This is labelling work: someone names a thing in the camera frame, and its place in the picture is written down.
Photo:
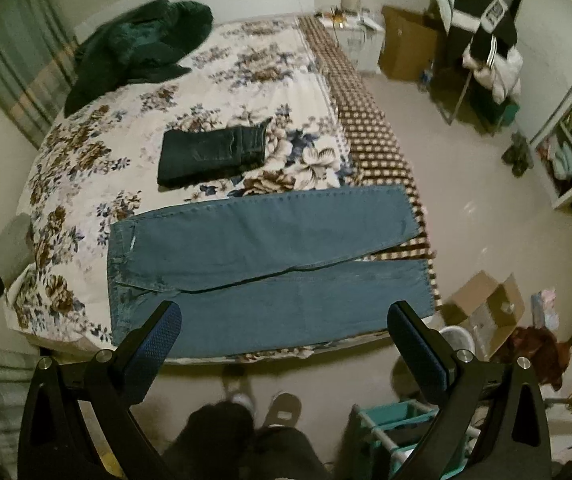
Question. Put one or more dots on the light blue denim jeans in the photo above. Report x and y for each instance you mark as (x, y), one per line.
(267, 272)

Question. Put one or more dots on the folded dark denim jeans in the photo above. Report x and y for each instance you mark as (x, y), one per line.
(192, 157)

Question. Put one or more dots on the teal storage rack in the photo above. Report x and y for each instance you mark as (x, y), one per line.
(385, 436)

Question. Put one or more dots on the white bedside table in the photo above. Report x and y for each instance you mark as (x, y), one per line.
(358, 35)

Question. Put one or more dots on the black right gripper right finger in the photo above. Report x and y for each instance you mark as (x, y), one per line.
(514, 439)

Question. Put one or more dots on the dark green cloth on floor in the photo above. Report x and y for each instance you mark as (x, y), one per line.
(518, 155)

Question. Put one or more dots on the dark green fleece blanket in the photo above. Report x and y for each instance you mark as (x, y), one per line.
(143, 46)

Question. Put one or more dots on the plaid curtain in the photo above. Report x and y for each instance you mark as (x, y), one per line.
(36, 65)

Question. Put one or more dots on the clothes pile on chair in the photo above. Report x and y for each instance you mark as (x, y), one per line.
(480, 52)

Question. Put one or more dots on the brown checkered bed sheet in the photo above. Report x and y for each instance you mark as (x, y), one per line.
(366, 124)

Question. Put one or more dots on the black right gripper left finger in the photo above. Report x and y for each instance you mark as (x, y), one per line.
(55, 442)

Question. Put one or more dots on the open cardboard box on floor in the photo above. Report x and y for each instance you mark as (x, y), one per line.
(488, 309)

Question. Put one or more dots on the tall brown cardboard box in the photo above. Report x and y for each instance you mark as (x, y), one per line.
(411, 45)

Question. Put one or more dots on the red brown cloth on floor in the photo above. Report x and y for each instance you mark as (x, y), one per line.
(549, 357)

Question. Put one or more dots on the floral white bed blanket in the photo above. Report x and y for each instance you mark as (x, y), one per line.
(99, 165)

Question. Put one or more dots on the person legs and slippers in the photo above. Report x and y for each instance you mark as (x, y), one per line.
(222, 441)

